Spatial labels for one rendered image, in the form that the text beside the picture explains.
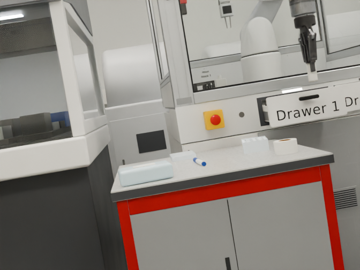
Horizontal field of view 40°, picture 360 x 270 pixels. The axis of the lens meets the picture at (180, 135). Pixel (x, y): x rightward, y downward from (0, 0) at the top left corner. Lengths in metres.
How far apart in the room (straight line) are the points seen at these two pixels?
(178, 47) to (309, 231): 0.88
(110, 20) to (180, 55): 3.30
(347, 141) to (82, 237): 1.10
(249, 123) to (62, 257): 0.87
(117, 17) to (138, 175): 3.93
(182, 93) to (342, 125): 0.65
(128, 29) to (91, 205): 3.57
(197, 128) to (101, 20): 3.40
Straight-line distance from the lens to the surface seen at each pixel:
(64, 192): 1.79
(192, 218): 1.38
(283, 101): 1.85
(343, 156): 2.11
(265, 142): 1.66
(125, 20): 5.21
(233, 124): 1.97
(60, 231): 1.82
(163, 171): 1.38
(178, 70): 1.94
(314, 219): 1.46
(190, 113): 1.94
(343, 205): 2.13
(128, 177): 1.37
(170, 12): 1.97
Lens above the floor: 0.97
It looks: 4 degrees down
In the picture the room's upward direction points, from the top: 9 degrees counter-clockwise
